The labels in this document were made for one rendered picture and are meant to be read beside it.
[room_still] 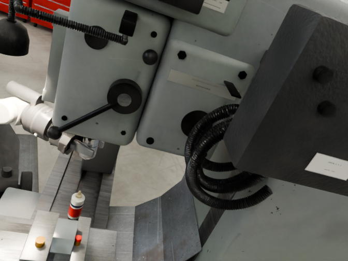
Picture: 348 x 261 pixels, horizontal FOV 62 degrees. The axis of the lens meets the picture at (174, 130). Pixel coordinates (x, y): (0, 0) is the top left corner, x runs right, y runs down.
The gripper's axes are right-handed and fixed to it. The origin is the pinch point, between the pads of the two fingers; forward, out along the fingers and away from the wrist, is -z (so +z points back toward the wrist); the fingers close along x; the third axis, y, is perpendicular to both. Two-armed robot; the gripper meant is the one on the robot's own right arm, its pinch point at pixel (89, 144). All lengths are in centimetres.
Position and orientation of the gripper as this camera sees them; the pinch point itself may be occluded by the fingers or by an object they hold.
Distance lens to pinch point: 82.6
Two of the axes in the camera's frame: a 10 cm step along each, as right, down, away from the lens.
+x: 2.8, -4.0, 8.7
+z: -9.0, -4.4, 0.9
